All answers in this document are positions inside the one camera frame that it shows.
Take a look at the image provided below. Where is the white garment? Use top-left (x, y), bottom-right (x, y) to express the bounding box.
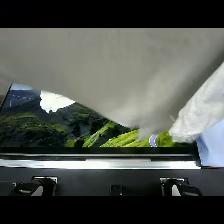
top-left (168, 62), bottom-right (224, 144)

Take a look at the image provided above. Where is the light blue garment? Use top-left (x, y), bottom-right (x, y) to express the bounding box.
top-left (195, 119), bottom-right (224, 168)

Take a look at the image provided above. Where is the silver frame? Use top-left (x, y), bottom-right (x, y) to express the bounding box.
top-left (0, 152), bottom-right (203, 197)

